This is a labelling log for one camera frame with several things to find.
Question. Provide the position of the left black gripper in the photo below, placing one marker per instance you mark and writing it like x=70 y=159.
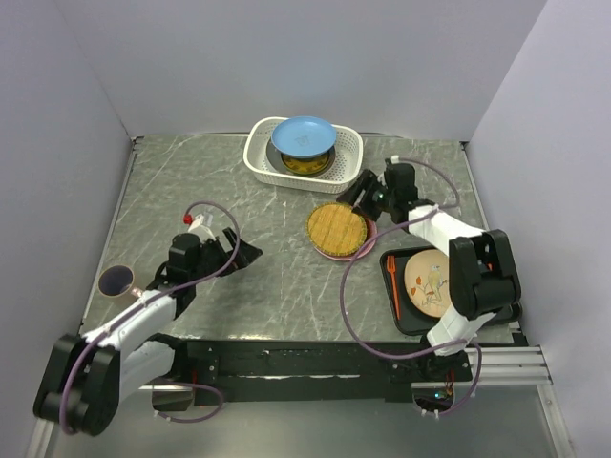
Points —
x=245 y=254

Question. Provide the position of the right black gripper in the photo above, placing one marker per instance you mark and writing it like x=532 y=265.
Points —
x=368 y=182

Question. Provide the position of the yellow woven plate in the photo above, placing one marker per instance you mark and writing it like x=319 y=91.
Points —
x=335 y=230

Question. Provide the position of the yellow patterned brown-rimmed plate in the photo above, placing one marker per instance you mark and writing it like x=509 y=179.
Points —
x=306 y=166

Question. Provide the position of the blue plate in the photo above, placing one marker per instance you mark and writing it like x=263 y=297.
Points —
x=303 y=136

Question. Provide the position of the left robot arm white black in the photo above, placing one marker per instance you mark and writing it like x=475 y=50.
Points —
x=88 y=376

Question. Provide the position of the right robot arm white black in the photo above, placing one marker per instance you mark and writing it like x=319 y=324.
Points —
x=482 y=270

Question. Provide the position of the white perforated plastic basket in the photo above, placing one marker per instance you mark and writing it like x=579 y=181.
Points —
x=347 y=165

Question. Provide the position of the orange plastic fork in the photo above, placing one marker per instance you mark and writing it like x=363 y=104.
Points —
x=391 y=269

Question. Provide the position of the peach plate with bird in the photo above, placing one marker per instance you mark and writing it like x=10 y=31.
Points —
x=426 y=277

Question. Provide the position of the black plastic tray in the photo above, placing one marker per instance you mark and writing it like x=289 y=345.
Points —
x=412 y=322

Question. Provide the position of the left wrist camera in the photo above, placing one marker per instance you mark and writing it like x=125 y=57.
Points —
x=199 y=225

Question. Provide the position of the black base frame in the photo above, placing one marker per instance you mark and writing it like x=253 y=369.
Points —
x=290 y=371

